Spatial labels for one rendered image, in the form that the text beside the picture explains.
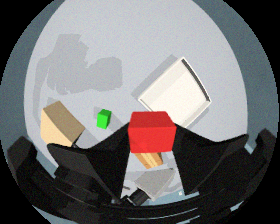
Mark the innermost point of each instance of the green block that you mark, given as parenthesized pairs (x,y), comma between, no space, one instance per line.
(103,118)

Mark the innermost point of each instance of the red block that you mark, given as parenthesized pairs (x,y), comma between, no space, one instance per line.
(151,132)

